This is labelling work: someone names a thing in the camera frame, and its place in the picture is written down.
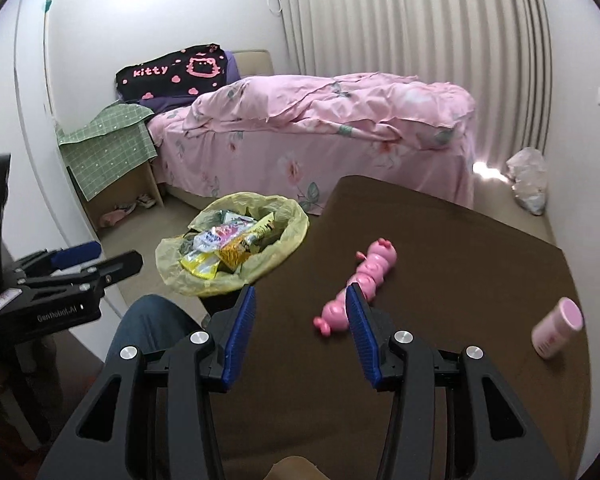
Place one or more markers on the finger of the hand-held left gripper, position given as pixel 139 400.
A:
pixel 125 262
pixel 75 255

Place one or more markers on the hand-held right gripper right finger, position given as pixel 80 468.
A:
pixel 362 340

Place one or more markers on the bed with pink floral sheet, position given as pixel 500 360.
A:
pixel 260 160

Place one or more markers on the purple pillow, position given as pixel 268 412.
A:
pixel 167 102

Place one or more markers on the pink floral duvet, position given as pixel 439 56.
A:
pixel 330 100

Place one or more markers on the yellow plastic trash bag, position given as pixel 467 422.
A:
pixel 290 240

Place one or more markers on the green checkered cloth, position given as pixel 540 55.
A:
pixel 110 150

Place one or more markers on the pink slipper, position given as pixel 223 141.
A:
pixel 112 217

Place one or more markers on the person's leg in jeans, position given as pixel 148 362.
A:
pixel 150 325

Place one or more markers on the beige headboard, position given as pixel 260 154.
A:
pixel 255 62

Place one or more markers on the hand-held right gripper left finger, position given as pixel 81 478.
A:
pixel 240 340

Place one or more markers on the pink lidded cup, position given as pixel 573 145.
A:
pixel 555 330

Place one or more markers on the yellow snack wrapper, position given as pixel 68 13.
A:
pixel 200 265

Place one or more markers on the black Hello Kitty pillow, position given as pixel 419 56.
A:
pixel 180 72

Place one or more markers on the white shoe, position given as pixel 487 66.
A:
pixel 146 201

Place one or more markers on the yellow brown snack packet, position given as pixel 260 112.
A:
pixel 240 252

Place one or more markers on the pink caterpillar toy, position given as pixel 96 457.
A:
pixel 375 265

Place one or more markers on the white colourful snack wrapper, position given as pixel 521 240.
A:
pixel 220 235

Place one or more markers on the wooden nightstand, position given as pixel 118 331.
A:
pixel 155 185

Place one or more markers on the white pleated curtain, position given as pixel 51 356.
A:
pixel 405 20

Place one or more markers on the white plastic bag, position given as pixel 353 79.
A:
pixel 527 180

